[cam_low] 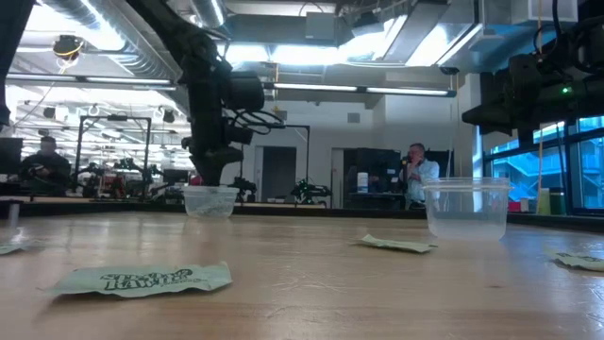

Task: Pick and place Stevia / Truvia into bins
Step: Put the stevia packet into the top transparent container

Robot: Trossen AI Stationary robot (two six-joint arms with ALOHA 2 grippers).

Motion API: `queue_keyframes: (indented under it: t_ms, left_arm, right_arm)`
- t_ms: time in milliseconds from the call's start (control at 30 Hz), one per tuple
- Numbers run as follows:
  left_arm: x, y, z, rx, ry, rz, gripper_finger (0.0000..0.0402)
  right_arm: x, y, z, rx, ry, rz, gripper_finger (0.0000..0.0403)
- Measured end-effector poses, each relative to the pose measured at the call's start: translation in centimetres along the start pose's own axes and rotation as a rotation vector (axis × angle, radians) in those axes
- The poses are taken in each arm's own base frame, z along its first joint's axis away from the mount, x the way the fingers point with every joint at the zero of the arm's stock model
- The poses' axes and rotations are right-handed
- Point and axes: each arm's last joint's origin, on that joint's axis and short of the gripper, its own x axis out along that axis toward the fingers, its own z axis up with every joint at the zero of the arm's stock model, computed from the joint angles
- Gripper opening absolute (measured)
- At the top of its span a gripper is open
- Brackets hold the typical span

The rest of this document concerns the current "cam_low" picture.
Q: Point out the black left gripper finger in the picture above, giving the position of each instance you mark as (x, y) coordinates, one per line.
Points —
(214, 163)

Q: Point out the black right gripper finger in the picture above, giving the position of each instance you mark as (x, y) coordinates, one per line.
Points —
(493, 119)

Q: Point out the green packet with bold print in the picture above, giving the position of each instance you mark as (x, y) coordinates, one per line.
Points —
(141, 281)

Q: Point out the green sweetener packet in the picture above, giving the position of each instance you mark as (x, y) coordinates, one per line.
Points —
(396, 244)
(11, 248)
(578, 260)

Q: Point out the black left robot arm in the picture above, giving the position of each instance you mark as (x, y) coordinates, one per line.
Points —
(184, 38)

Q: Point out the black background robot arm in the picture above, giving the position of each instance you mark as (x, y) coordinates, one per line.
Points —
(244, 186)

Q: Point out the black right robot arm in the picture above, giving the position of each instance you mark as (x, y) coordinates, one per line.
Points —
(592, 42)

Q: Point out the red object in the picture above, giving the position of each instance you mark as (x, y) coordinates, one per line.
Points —
(195, 180)

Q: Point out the small clear plastic bin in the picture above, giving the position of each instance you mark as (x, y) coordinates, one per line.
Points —
(210, 205)

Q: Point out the black cabinet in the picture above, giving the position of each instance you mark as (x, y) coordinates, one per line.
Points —
(446, 163)
(377, 165)

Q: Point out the grey door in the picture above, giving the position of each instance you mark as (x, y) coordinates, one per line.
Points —
(278, 175)

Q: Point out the red box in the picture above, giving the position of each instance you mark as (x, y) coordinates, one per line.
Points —
(514, 206)

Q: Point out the long ceiling light fixture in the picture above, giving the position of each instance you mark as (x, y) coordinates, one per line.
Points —
(406, 90)

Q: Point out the person in light top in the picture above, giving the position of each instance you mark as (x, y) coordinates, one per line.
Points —
(419, 177)

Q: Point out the large clear plastic bin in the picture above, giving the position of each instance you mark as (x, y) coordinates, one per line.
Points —
(467, 212)

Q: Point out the yellow-green cup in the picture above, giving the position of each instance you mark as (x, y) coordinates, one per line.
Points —
(544, 202)

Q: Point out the background robot with green lights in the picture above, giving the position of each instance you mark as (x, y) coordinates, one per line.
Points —
(309, 191)

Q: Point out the dark green cup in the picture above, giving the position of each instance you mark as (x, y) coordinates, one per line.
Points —
(558, 202)

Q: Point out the white canister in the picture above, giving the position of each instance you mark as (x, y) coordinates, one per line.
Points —
(362, 183)

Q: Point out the black ceiling dome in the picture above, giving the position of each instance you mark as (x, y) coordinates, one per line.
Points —
(66, 47)

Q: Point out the person in dark top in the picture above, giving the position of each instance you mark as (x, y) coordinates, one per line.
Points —
(46, 170)

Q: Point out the black computer monitor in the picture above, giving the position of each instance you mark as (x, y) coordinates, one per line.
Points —
(10, 156)

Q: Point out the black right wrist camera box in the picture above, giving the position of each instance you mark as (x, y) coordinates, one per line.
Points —
(524, 65)

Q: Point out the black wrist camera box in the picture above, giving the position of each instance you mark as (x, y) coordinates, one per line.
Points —
(524, 65)
(246, 90)

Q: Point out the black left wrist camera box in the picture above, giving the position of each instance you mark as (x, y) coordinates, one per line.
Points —
(246, 90)

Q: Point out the ceiling security camera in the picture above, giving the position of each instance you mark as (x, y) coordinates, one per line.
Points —
(449, 70)

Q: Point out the black metal frame stand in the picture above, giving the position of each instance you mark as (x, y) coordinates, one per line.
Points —
(307, 156)
(79, 151)

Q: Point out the silver ceiling duct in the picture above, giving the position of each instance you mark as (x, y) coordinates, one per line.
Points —
(210, 11)

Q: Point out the grey metal post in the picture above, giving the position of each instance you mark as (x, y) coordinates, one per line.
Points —
(14, 215)

